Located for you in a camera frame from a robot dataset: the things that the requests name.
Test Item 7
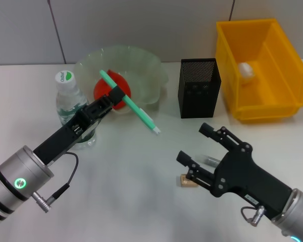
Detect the orange fruit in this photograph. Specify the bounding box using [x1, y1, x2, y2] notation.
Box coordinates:
[93, 70, 132, 110]

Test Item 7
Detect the translucent green fruit bowl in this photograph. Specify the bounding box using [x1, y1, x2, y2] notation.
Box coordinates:
[74, 45, 170, 116]

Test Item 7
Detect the white paper ball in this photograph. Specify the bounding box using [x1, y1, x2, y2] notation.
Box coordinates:
[238, 62, 256, 85]

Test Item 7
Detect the black mesh pen holder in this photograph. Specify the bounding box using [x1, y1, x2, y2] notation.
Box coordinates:
[178, 58, 222, 119]

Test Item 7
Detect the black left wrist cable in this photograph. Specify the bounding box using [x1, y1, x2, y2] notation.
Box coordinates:
[32, 152, 79, 214]

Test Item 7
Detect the clear water bottle green label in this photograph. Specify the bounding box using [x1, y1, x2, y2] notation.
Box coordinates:
[55, 70, 97, 150]

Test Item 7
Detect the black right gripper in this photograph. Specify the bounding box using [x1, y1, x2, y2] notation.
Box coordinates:
[176, 123, 293, 220]

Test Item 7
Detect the grey marker pen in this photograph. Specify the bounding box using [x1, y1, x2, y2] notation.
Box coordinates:
[195, 154, 221, 167]

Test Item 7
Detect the tan eraser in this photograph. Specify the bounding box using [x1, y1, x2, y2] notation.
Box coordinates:
[177, 173, 200, 189]

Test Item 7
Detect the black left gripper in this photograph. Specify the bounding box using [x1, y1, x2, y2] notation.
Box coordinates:
[33, 87, 125, 166]

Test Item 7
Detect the green toothbrush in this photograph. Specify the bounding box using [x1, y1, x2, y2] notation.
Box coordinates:
[99, 70, 161, 136]

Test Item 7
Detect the silver right wrist plug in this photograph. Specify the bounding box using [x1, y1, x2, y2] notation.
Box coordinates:
[240, 205, 266, 227]

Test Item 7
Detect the yellow plastic bin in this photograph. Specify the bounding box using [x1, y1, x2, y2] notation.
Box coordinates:
[215, 18, 303, 124]

